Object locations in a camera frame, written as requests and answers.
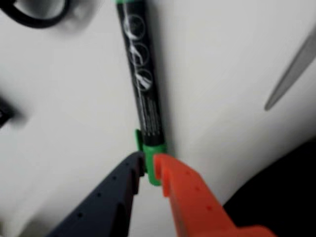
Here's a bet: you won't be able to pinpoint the black ring strap clip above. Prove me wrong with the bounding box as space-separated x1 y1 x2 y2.
0 0 73 29

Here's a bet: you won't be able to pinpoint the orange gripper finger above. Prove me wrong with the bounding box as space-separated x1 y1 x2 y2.
153 153 276 237

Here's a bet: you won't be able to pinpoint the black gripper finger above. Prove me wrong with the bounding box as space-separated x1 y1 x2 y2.
45 151 146 237

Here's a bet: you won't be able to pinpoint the blue handled scissors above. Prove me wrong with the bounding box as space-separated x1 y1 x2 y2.
264 33 316 111

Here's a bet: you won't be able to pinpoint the green black marker pen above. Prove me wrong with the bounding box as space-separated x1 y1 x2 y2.
115 0 168 186

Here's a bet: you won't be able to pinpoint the black AA battery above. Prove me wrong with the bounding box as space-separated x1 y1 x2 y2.
0 97 18 128

